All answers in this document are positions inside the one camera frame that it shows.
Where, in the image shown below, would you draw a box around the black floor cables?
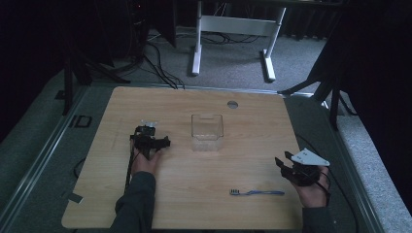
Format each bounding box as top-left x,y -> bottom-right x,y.
142,41 -> 187,90

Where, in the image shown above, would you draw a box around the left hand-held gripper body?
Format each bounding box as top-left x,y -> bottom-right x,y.
129,119 -> 172,162

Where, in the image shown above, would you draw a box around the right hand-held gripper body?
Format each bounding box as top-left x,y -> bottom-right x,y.
281,148 -> 331,187

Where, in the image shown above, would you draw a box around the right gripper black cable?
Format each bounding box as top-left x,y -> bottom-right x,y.
295,134 -> 361,233

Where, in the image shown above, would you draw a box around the black tripod stand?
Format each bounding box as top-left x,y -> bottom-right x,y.
53,48 -> 131,117
277,32 -> 358,132

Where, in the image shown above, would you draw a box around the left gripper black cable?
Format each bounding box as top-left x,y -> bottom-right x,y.
123,142 -> 138,195

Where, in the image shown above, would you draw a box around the grey tape piece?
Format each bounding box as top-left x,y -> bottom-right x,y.
62,191 -> 85,205

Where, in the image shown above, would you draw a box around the person's right hand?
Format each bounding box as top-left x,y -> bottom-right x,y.
292,164 -> 332,209

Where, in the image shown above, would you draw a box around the person's left hand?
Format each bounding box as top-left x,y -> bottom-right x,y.
131,149 -> 163,177

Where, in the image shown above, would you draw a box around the dark curtain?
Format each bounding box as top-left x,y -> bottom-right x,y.
324,0 -> 412,206
0,0 -> 130,144

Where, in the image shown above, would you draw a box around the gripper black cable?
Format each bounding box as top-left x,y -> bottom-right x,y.
295,134 -> 361,233
123,142 -> 138,195

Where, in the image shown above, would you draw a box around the black rectangular floor bracket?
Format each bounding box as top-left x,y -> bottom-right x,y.
68,114 -> 93,129

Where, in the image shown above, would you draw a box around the blue toothbrush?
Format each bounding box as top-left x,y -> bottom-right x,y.
228,188 -> 286,197

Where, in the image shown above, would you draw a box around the black computer tower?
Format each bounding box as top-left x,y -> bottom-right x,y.
126,0 -> 151,62

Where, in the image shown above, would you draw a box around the clear plastic container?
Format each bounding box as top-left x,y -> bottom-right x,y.
189,113 -> 225,152

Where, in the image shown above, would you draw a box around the black cables under desk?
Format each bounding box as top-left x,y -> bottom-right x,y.
147,28 -> 260,46

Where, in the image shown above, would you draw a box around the white desk frame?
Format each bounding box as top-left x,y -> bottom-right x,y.
190,0 -> 288,83

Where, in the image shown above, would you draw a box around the black cable loop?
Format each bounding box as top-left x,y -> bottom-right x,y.
73,156 -> 87,180

